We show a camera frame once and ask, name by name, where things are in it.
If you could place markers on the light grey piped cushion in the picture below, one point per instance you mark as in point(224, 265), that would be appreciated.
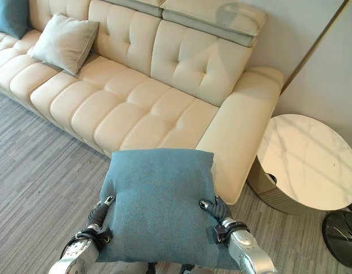
point(66, 42)

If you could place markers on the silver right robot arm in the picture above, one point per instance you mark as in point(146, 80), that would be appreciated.
point(247, 246)

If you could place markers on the blue fabric cushion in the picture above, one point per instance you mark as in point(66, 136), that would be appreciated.
point(158, 205)

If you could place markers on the round white marble side table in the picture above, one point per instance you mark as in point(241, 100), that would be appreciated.
point(307, 160)

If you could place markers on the dark teal cushion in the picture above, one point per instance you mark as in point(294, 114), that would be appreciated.
point(10, 15)

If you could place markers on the gold wall trim strip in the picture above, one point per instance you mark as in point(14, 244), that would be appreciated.
point(318, 37)

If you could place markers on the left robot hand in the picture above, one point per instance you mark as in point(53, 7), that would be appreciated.
point(100, 211)

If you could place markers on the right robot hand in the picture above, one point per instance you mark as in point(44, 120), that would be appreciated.
point(217, 209)

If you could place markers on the cream tufted leather sofa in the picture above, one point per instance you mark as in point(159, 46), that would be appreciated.
point(153, 94)

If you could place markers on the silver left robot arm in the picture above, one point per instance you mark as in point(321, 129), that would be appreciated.
point(78, 248)

